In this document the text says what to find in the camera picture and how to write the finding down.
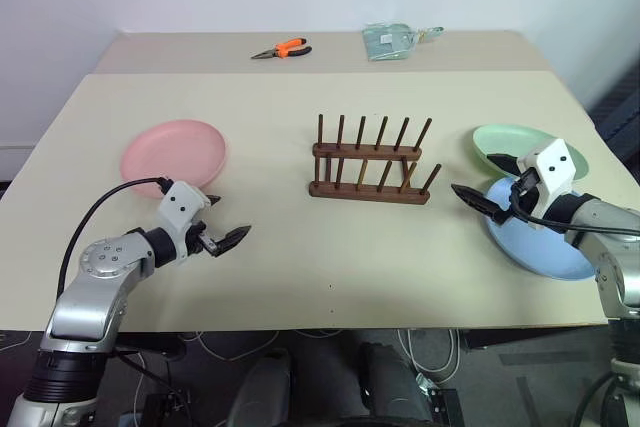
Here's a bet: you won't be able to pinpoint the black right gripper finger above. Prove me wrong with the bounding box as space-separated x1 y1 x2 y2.
487 151 524 179
450 183 506 226

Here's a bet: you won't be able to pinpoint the dark rounded grey shape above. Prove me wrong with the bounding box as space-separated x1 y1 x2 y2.
358 340 434 427
232 346 293 427

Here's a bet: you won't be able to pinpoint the white floor cable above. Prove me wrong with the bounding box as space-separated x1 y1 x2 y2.
397 328 462 384
192 329 344 366

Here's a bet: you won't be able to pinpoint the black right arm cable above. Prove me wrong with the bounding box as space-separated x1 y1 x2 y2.
508 177 640 239

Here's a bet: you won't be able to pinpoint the green plate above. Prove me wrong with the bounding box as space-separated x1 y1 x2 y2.
472 123 591 183

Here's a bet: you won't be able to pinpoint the clear plastic bag with green contents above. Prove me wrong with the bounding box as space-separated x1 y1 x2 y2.
361 21 446 64

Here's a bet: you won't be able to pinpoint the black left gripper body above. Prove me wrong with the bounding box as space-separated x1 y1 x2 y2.
185 220 225 259

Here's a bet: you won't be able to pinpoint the black floor box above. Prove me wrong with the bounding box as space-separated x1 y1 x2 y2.
427 388 464 427
143 393 195 427

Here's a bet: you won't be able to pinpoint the black mesh object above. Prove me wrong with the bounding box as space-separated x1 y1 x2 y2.
588 62 640 149

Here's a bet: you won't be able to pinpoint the blue plate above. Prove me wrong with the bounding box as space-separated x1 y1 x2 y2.
485 175 599 282

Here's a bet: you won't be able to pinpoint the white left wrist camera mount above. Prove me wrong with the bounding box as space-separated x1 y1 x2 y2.
153 180 211 261

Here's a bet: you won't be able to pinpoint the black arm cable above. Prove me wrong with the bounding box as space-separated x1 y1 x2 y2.
56 176 174 298
508 177 640 239

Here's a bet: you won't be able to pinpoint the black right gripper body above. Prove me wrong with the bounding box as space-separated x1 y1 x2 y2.
499 169 544 224

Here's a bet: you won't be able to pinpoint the orange and black pliers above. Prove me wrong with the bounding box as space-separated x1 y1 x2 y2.
250 36 314 61

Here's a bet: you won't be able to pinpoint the wooden dish rack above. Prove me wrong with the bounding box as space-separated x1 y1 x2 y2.
307 113 444 205

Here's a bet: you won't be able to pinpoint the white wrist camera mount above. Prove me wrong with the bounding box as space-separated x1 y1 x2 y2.
153 180 211 261
516 137 580 232

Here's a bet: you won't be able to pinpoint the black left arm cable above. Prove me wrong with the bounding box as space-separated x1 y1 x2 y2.
56 176 174 298

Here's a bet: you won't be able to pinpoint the pink plate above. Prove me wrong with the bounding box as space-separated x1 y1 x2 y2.
119 119 232 200

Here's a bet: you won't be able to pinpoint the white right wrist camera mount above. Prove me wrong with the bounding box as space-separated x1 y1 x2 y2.
516 137 580 232

